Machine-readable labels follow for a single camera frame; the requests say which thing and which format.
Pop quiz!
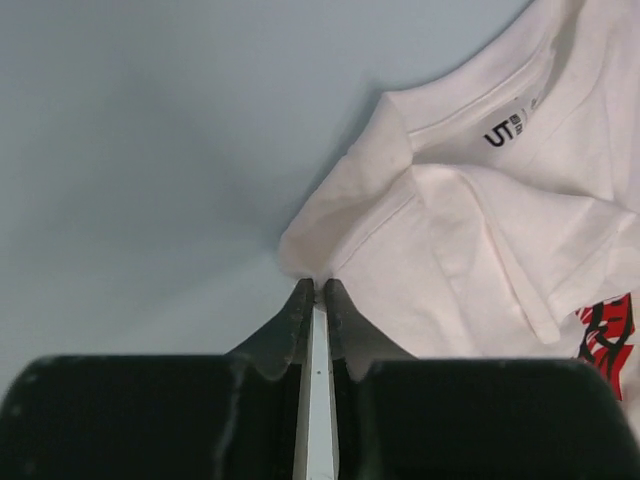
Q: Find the white t-shirt red graphic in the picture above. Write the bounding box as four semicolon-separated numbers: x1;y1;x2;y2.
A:
279;1;639;427

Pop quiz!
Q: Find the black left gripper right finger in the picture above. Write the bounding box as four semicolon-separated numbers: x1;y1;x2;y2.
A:
324;279;417;479

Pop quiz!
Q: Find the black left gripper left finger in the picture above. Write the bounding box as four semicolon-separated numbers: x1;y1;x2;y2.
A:
223;279;314;479

